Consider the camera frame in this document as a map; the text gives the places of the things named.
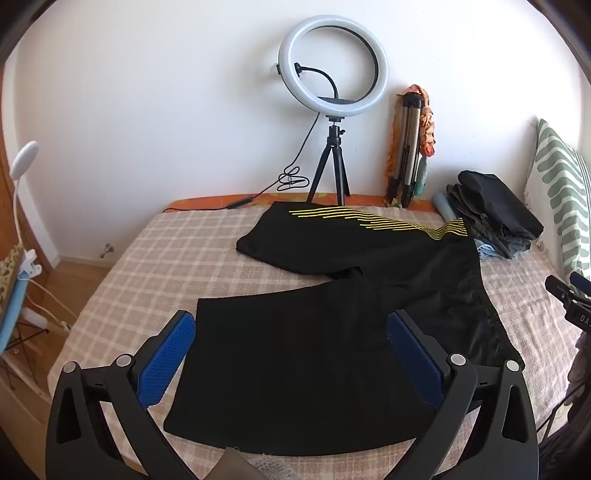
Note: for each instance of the light blue folded garment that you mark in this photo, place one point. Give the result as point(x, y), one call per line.
point(487, 250)

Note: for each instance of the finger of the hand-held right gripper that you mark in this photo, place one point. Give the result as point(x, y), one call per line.
point(581, 281)
point(559, 288)

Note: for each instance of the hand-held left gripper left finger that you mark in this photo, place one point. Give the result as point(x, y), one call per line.
point(165, 361)

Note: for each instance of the dark cloth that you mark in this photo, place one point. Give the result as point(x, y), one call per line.
point(579, 369)

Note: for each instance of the light blue chair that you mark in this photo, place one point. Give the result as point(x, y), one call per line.
point(11, 309)

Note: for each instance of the black pants with yellow stripes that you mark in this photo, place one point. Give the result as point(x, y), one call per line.
point(300, 369)

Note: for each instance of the pile of folded dark clothes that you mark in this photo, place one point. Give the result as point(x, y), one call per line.
point(471, 217)

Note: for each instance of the white clip lamp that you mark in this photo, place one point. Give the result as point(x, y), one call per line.
point(25, 157)

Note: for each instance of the folded silver tripod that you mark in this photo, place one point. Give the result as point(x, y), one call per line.
point(408, 134)

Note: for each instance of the green and white patterned pillow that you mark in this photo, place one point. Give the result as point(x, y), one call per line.
point(558, 184)

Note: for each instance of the folded tripod with orange cloth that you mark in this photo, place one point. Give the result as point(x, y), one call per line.
point(427, 124)

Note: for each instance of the beige plaid blanket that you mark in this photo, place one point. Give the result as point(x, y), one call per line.
point(161, 258)

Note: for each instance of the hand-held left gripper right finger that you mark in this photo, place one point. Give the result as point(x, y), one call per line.
point(416, 361)

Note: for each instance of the leopard print cushion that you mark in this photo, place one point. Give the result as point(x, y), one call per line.
point(11, 263)

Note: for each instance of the white power adapter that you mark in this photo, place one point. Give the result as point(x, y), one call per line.
point(34, 318)

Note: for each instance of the grey cloth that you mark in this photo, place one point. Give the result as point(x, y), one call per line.
point(240, 466)

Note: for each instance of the black tripod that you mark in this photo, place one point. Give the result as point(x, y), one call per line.
point(336, 138)

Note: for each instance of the light blue rolled cloth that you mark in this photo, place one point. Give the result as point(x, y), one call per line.
point(443, 207)

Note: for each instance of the orange bedsheet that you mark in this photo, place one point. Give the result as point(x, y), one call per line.
point(203, 201)

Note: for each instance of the metal door stopper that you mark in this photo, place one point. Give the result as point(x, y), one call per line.
point(107, 250)

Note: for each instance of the black folded garment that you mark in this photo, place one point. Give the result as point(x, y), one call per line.
point(498, 198)

